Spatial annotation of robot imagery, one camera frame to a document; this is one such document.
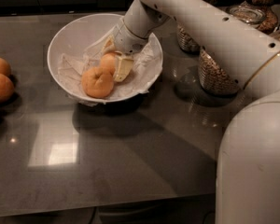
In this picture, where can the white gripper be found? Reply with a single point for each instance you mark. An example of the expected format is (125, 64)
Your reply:
(126, 38)

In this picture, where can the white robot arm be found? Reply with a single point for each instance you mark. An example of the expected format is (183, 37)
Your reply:
(248, 164)

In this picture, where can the white bowl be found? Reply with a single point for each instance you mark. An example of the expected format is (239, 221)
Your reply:
(75, 35)

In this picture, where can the white paper towel liner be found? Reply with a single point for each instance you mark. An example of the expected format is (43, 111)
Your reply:
(146, 69)

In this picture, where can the large front cereal jar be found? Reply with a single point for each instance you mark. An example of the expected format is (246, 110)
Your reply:
(213, 78)

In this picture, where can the left rear cereal jar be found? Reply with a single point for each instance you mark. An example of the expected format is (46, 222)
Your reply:
(185, 41)

